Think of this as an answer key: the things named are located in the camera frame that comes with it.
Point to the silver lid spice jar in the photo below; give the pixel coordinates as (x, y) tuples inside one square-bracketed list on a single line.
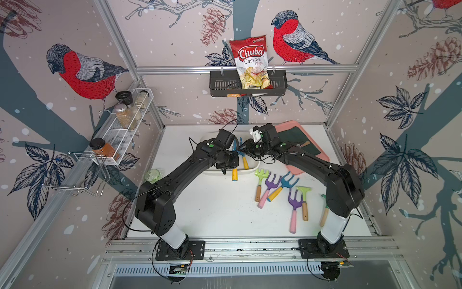
[(125, 117)]

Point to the white wire spice rack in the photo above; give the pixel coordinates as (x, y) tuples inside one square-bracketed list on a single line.
[(121, 139)]

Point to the blue claw rake yellow handle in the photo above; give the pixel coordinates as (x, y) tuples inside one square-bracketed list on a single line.
[(240, 152)]

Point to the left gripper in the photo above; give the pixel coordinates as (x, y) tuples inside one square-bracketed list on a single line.
[(234, 164)]

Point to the purple rake pink handle lower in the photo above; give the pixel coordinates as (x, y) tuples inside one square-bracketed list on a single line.
[(295, 199)]

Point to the green plastic cup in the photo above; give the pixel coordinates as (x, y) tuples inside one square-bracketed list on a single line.
[(153, 175)]

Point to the black lid spice jar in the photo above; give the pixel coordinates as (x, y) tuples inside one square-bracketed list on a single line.
[(125, 97)]

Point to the black wall basket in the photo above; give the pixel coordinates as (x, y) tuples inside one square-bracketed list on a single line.
[(222, 84)]

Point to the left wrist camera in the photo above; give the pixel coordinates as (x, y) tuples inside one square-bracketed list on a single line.
[(224, 139)]

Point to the teal rake yellow handle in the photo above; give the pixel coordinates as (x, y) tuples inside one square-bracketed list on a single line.
[(284, 183)]

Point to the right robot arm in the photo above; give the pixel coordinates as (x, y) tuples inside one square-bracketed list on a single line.
[(344, 190)]

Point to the dark green cloth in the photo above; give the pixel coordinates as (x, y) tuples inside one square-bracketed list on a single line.
[(297, 137)]

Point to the clear spice jar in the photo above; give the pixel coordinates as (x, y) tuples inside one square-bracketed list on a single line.
[(142, 99)]

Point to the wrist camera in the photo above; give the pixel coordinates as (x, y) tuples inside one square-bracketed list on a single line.
[(224, 139), (265, 133)]

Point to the wire cup holder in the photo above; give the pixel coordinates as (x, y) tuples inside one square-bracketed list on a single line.
[(89, 175)]

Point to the purple rake pink handle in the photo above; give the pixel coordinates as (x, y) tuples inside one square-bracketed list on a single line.
[(295, 199), (272, 182)]

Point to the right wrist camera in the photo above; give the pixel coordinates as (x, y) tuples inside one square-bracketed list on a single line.
[(265, 133)]

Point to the green rake wooden handle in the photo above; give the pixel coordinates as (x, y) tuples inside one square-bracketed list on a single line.
[(261, 174)]

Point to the white storage box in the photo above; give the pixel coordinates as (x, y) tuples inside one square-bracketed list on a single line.
[(241, 170)]

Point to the orange spice jar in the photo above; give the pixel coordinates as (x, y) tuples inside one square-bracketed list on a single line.
[(100, 147)]

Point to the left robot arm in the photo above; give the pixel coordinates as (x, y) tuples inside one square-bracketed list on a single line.
[(155, 202)]

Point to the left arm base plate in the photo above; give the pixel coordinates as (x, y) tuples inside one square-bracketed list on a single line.
[(189, 250)]

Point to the Chuba cassava chips bag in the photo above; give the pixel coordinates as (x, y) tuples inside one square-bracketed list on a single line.
[(251, 60)]

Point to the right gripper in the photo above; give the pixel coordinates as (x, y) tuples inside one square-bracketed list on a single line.
[(248, 147)]

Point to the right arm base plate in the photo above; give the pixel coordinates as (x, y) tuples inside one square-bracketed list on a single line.
[(314, 248)]

